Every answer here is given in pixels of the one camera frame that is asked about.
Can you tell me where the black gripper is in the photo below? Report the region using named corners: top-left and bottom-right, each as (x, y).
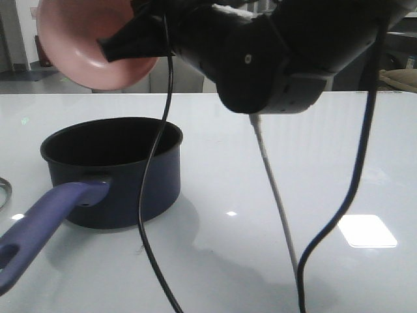
top-left (96, 1), bottom-right (289, 113)

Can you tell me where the pink bowl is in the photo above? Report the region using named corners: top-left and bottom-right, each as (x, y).
top-left (36, 1), bottom-right (157, 91)

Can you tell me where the glass lid with blue knob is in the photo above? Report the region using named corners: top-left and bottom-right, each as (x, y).
top-left (0, 178), bottom-right (12, 209)

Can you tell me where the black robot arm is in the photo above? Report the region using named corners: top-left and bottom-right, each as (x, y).
top-left (98, 1), bottom-right (416, 114)

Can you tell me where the left beige upholstered chair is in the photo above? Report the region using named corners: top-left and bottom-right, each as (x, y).
top-left (92, 57), bottom-right (204, 93)

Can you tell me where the beige upholstered chair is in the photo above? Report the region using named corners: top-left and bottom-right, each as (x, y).
top-left (323, 73), bottom-right (335, 92)
top-left (92, 57), bottom-right (204, 93)

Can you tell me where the dark blue saucepan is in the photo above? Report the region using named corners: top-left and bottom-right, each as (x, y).
top-left (1, 117), bottom-right (183, 293)

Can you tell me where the right beige upholstered chair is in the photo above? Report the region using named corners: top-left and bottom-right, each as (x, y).
top-left (323, 73), bottom-right (335, 92)

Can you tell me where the tan cushion seat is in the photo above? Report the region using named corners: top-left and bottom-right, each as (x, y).
top-left (379, 68), bottom-right (416, 93)

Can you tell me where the white cable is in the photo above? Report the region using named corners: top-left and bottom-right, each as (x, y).
top-left (249, 112), bottom-right (300, 281)

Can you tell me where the thin black cable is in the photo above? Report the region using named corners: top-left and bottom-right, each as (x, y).
top-left (137, 12), bottom-right (184, 313)

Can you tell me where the dark blue cable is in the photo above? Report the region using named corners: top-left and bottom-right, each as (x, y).
top-left (296, 29), bottom-right (388, 313)

